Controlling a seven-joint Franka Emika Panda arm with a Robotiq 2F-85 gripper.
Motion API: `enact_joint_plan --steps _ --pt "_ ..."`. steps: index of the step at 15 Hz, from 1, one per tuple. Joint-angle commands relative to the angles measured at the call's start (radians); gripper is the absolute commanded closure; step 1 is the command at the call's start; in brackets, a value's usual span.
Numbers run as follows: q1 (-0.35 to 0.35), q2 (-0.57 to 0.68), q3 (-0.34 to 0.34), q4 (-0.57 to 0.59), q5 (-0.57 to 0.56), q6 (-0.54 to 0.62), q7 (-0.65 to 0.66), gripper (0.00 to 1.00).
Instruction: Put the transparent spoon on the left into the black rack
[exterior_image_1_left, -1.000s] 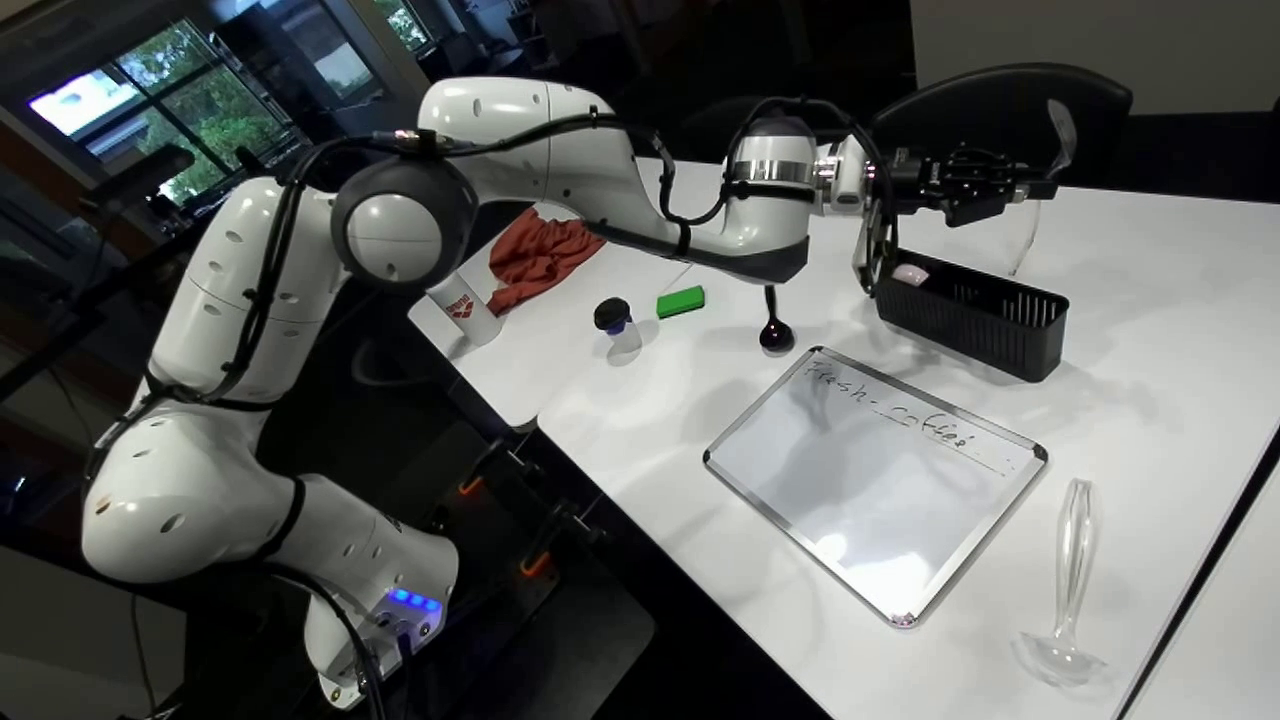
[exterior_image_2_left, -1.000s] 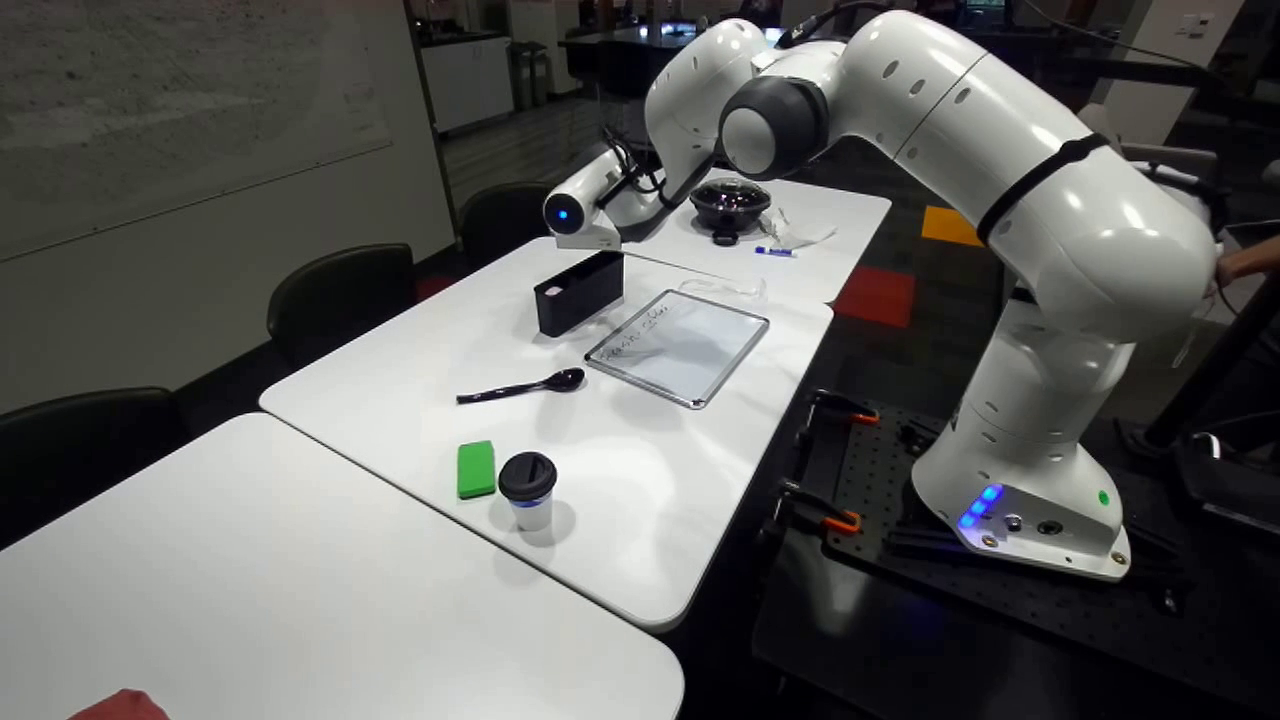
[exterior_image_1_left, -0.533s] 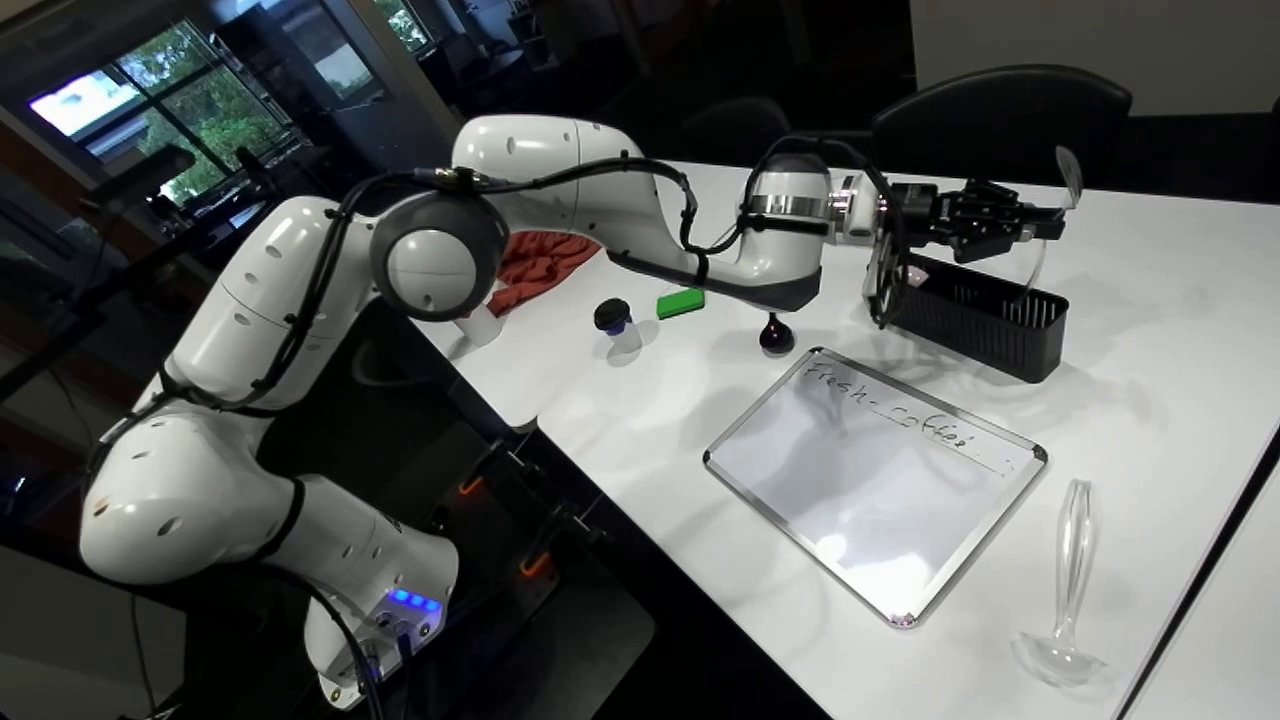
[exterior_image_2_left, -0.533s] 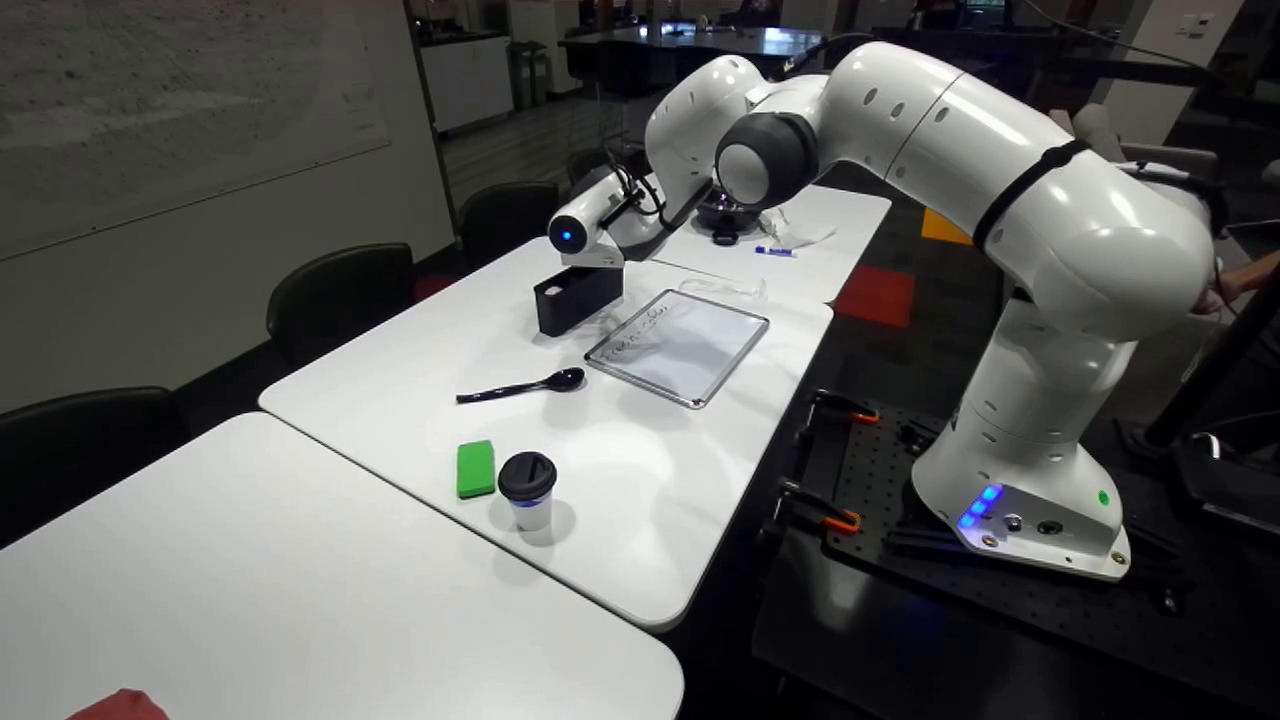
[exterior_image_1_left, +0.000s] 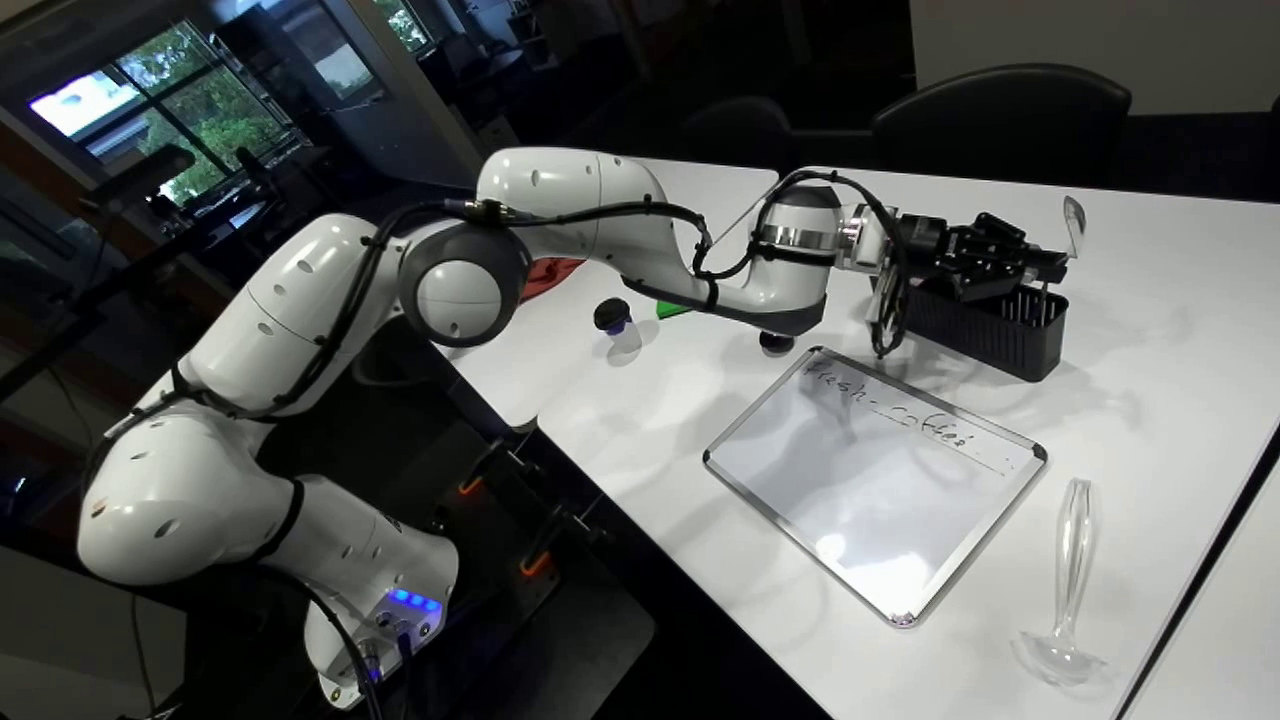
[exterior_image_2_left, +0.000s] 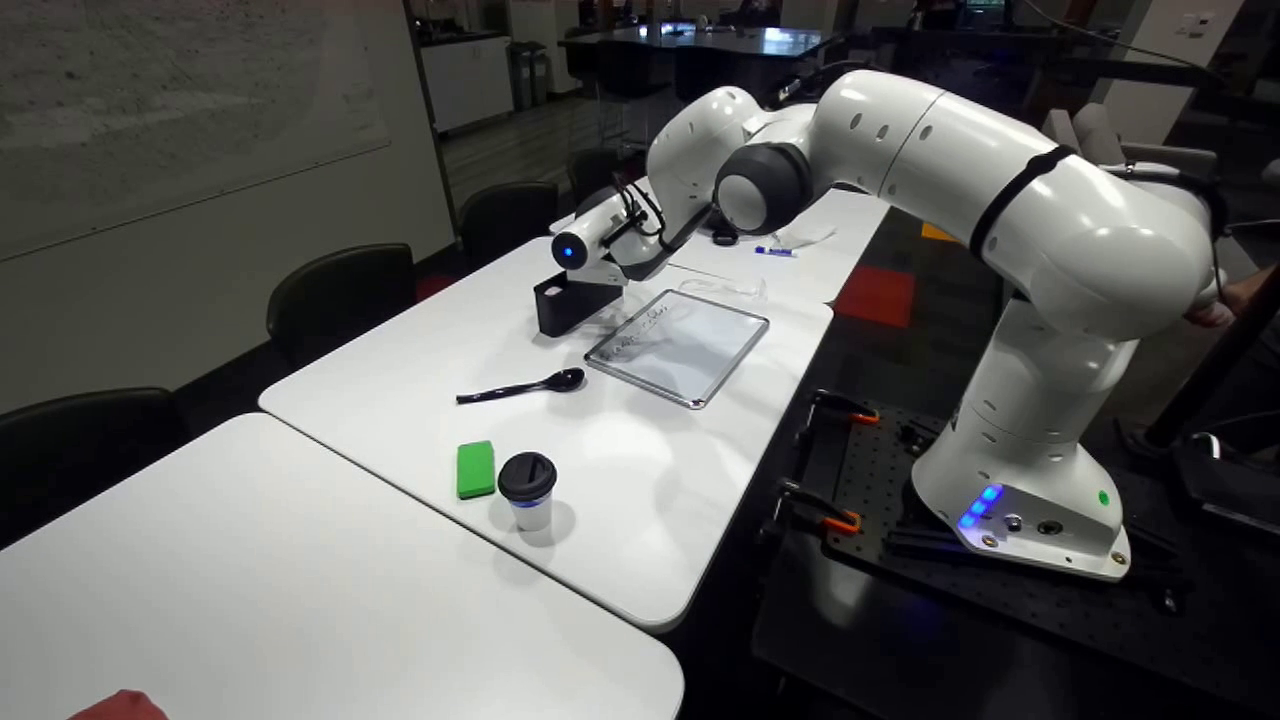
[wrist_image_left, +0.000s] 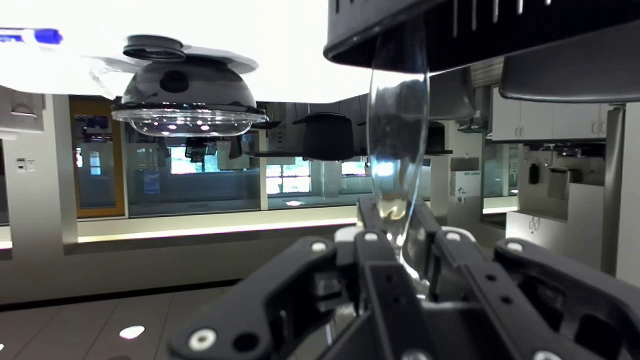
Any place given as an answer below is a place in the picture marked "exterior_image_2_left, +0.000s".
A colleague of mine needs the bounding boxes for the green rectangular block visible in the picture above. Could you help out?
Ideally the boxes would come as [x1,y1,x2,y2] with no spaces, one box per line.
[457,438,498,499]

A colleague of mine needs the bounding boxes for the black plastic spoon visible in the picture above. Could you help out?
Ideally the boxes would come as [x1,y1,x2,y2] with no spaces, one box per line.
[457,367,583,403]

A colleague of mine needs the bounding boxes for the red cloth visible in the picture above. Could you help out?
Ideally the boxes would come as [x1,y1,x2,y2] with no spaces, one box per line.
[70,688,169,720]

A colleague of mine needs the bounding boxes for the blue marker pen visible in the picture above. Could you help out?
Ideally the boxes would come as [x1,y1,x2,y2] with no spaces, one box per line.
[751,244,792,254]

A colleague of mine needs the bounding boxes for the small whiteboard with metal frame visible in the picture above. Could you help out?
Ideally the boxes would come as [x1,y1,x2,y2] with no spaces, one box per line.
[583,287,769,407]

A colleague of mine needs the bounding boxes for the black chair near wall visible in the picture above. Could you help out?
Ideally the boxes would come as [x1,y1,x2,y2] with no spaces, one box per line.
[263,244,415,364]

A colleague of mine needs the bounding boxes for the orange clamp on table edge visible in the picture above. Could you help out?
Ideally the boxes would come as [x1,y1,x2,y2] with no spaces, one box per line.
[771,387,883,535]

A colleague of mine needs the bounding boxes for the black plastic rack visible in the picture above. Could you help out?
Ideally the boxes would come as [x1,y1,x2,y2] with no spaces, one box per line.
[531,270,622,336]

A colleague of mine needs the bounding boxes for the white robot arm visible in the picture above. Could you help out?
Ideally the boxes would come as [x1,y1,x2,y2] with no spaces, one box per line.
[553,67,1215,579]

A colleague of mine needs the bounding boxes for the small jar with black lid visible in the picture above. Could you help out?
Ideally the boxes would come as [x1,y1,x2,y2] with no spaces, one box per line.
[501,450,556,533]

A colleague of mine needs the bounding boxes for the black chair front left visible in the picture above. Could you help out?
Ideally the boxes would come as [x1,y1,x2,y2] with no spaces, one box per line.
[0,387,188,547]

